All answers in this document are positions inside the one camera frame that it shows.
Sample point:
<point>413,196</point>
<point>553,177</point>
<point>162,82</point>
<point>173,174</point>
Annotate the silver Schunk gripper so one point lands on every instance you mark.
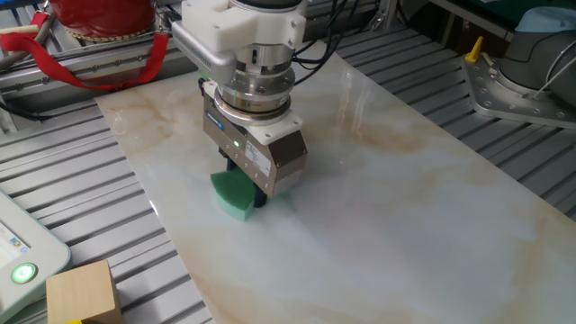
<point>279,166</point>

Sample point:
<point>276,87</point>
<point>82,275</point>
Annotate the green sponge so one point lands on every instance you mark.
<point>234,193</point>

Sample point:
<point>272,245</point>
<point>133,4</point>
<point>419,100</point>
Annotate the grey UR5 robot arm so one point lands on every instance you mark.
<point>535,58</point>

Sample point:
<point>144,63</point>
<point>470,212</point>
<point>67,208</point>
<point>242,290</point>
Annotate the white gripper adapter plate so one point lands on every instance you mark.
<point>279,128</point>

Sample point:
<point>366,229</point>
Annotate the silver force torque sensor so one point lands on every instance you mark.
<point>256,85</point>

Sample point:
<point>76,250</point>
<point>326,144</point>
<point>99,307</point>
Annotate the glossy marble pattern board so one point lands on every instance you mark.
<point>382,216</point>

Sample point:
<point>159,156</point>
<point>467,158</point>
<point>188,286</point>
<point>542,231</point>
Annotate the light wooden block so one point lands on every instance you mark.
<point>83,292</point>

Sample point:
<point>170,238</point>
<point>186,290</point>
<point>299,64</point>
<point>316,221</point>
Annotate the red fire extinguisher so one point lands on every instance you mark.
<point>103,15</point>

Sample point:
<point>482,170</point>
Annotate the white teach pendant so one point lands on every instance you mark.
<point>36,252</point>

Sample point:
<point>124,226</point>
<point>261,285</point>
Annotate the grey metal tube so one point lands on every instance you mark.
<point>24,49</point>

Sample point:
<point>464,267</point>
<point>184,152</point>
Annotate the yellow plastic peg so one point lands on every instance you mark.
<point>474,51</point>

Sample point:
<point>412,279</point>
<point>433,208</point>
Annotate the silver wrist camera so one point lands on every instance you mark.
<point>207,56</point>

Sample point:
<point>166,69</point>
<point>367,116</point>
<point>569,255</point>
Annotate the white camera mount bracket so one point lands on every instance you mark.
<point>243,24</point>

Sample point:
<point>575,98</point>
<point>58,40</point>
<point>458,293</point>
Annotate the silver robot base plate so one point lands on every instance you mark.
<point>499,99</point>

